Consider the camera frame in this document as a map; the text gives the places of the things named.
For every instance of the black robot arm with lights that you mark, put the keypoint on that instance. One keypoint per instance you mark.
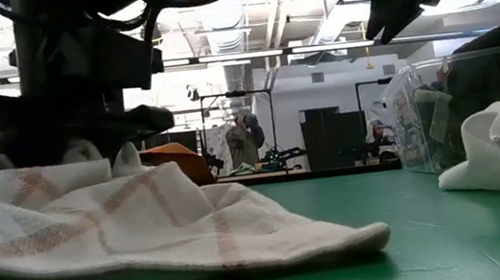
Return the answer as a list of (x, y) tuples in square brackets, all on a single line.
[(281, 155)]

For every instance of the green table mat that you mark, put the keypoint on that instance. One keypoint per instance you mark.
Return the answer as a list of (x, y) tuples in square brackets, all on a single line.
[(437, 241)]

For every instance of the dark grey towel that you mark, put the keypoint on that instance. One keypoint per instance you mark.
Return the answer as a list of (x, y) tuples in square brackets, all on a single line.
[(487, 70)]

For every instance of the ceiling light strip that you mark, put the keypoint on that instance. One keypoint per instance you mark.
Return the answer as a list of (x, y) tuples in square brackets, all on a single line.
[(239, 56)]

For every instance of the small wooden workbench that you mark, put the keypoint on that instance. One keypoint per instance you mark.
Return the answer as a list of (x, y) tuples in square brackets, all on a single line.
[(259, 175)]

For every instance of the person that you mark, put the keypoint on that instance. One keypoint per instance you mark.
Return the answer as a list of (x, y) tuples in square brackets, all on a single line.
[(246, 145)]

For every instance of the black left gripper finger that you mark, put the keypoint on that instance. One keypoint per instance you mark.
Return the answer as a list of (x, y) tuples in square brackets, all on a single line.
[(84, 133)]

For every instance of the white red-checked towel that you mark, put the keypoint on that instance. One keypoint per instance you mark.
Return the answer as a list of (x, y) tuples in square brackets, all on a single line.
[(144, 221)]

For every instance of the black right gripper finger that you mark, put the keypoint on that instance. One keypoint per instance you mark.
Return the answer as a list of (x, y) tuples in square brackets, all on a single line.
[(402, 11), (380, 7)]

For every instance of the clear plastic bin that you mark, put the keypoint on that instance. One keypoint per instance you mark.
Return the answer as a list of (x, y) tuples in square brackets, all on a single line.
[(405, 139)]

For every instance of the dark cabinet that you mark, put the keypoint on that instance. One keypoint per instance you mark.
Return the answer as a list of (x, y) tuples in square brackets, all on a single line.
[(332, 139)]

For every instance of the grey plaid towel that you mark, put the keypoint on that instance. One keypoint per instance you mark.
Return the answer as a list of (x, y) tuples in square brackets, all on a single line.
[(437, 110)]

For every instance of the orange towel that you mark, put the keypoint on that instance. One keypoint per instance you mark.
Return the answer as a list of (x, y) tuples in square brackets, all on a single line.
[(180, 161)]

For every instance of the silver ventilation duct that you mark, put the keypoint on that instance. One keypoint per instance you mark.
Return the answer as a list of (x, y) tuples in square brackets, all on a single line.
[(227, 36)]

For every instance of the light grey towel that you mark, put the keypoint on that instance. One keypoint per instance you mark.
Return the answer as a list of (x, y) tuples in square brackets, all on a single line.
[(127, 161)]

